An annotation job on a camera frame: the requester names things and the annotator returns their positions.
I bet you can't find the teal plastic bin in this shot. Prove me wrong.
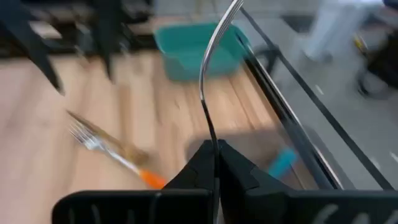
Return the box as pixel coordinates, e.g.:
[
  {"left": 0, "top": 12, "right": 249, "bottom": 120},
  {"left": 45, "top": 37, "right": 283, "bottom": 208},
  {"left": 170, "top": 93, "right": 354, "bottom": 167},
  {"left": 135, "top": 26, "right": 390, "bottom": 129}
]
[{"left": 154, "top": 21, "right": 251, "bottom": 82}]

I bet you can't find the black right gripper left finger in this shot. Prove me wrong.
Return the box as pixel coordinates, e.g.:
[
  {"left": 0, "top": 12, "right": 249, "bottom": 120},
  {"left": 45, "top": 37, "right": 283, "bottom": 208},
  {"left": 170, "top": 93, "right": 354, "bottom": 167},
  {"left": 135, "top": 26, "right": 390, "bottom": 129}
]
[{"left": 51, "top": 139, "right": 218, "bottom": 224}]

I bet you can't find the blue-handled black fork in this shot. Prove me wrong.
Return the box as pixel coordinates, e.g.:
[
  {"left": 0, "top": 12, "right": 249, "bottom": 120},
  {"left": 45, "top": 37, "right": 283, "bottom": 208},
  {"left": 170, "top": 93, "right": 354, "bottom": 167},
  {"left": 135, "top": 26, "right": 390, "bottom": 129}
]
[
  {"left": 198, "top": 0, "right": 245, "bottom": 194},
  {"left": 267, "top": 147, "right": 299, "bottom": 180}
]

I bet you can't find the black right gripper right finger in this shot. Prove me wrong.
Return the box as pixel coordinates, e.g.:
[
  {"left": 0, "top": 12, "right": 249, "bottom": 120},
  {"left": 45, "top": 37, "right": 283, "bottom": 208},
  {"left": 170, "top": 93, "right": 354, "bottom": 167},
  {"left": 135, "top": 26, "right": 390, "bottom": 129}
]
[{"left": 219, "top": 139, "right": 398, "bottom": 224}]

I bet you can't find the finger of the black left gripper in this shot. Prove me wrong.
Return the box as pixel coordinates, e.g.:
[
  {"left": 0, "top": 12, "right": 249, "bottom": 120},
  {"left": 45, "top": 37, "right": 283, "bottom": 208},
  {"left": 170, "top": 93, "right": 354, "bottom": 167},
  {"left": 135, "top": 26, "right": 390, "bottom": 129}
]
[
  {"left": 93, "top": 18, "right": 125, "bottom": 82},
  {"left": 0, "top": 9, "right": 65, "bottom": 96}
]

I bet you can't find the white column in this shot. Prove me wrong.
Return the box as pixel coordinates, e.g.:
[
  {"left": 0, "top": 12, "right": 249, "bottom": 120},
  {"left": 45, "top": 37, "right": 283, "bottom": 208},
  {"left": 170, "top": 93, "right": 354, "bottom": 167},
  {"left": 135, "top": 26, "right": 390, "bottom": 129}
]
[{"left": 303, "top": 0, "right": 385, "bottom": 62}]

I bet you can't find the orange-handled silver fork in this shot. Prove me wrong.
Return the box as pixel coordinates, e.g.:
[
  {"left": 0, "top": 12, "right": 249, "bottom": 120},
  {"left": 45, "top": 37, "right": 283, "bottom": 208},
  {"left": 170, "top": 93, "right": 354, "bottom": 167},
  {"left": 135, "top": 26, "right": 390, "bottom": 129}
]
[{"left": 68, "top": 123, "right": 167, "bottom": 190}]

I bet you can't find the small black hazard-striped mat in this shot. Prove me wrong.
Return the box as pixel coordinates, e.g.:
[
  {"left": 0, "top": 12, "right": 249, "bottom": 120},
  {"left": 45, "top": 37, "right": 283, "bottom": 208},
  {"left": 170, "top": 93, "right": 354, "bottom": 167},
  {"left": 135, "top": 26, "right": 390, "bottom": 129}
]
[{"left": 354, "top": 29, "right": 398, "bottom": 99}]

